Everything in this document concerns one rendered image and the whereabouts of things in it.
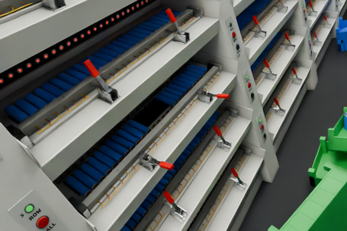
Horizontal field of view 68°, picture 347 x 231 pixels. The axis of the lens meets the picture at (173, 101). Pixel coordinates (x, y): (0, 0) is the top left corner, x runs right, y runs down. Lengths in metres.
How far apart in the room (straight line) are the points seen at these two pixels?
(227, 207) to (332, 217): 0.31
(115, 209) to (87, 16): 0.39
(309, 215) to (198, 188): 0.31
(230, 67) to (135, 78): 0.39
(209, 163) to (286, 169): 0.48
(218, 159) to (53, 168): 0.52
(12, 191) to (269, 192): 0.94
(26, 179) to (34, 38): 0.22
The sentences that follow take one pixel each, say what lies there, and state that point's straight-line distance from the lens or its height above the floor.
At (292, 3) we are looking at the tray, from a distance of 1.43.
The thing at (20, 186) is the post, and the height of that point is 0.71.
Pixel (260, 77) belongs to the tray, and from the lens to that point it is 1.15.
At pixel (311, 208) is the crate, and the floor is 0.20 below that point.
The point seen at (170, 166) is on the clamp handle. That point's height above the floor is 0.55.
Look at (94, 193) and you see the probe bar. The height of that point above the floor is 0.57.
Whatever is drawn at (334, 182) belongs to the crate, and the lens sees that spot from 0.91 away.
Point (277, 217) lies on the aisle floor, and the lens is 1.10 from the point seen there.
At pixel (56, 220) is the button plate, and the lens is 0.51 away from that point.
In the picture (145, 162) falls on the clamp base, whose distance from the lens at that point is 0.61.
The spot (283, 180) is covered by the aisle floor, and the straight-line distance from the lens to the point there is 1.20.
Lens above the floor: 0.90
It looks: 26 degrees down
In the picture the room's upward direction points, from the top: 25 degrees counter-clockwise
